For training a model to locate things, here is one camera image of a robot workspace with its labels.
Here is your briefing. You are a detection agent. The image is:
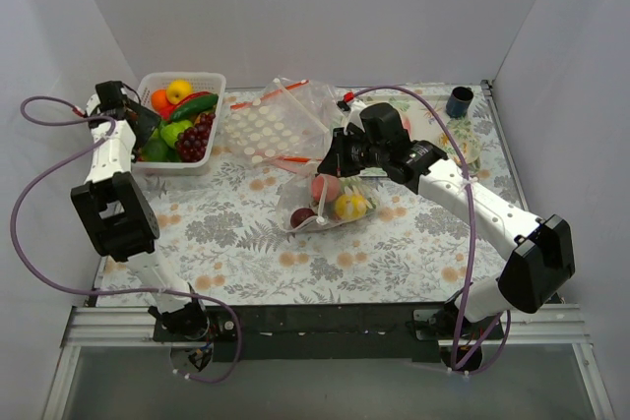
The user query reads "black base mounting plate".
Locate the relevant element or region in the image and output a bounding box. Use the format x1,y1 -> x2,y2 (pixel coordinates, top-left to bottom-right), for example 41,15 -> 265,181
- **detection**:
152,301 -> 508,375

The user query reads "dark blue cup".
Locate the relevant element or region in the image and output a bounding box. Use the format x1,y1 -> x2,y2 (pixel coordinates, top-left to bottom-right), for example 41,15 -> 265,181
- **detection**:
446,86 -> 474,119

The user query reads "green orange mango toy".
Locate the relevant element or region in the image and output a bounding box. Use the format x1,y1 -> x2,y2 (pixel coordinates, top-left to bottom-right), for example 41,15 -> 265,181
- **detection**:
141,138 -> 169,162

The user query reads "purple grape bunch toy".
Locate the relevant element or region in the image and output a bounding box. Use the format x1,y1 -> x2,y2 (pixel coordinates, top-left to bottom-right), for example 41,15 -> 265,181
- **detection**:
175,112 -> 215,162

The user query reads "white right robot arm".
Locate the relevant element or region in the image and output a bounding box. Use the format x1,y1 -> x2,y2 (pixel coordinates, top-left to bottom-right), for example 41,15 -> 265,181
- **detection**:
318,102 -> 575,339

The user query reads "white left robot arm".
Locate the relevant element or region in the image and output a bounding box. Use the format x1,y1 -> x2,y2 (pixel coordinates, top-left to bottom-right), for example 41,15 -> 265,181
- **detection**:
71,81 -> 210,341

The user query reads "pink beige round plate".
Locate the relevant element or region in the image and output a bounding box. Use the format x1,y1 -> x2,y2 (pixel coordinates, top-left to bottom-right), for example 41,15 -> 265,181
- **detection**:
399,112 -> 412,138

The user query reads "dotted zip bag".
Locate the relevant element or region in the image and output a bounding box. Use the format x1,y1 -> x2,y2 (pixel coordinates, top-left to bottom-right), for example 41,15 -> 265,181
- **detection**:
223,78 -> 344,165
276,170 -> 381,233

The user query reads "small orange tangerine toy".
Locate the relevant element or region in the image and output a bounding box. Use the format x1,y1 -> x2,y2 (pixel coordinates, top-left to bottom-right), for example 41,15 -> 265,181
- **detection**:
151,89 -> 170,113

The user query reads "yellow lemon toy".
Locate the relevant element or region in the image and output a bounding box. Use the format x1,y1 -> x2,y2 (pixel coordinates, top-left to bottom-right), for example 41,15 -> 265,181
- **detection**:
334,194 -> 368,221

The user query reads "dark purple plum toy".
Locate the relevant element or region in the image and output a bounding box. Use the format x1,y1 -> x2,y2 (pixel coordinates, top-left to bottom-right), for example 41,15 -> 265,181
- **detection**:
289,208 -> 316,229

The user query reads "floral serving tray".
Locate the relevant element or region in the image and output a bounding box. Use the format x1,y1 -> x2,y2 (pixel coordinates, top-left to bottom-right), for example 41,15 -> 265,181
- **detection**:
344,90 -> 481,179

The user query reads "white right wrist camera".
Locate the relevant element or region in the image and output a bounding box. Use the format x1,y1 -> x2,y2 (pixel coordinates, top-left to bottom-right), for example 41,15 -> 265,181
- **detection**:
337,92 -> 367,131

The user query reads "green cucumber toy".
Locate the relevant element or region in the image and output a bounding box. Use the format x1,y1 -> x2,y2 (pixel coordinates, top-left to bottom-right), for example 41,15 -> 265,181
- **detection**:
168,93 -> 219,122

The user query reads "white plastic fruit basket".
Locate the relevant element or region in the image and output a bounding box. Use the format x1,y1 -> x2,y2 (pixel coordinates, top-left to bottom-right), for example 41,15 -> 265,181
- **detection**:
132,72 -> 226,176

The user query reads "floral tablecloth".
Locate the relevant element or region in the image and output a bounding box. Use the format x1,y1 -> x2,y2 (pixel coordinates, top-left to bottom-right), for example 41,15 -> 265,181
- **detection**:
136,92 -> 504,305

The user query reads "floral patterned bowl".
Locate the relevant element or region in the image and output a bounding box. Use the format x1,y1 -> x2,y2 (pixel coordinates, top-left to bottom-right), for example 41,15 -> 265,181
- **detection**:
438,129 -> 481,169

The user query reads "red chili pepper toy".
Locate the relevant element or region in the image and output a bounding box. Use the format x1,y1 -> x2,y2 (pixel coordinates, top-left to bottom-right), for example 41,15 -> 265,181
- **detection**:
158,91 -> 210,119

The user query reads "pink peach toy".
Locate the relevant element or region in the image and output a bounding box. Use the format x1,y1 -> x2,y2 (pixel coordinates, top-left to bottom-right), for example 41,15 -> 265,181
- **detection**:
311,174 -> 342,203

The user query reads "green lime toy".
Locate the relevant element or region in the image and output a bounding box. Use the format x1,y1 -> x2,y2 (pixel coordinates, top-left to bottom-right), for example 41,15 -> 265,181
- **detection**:
158,120 -> 193,149

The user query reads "dotted zip top bag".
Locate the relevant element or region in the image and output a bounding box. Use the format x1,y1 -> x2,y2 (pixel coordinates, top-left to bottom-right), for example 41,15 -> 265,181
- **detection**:
276,170 -> 381,233

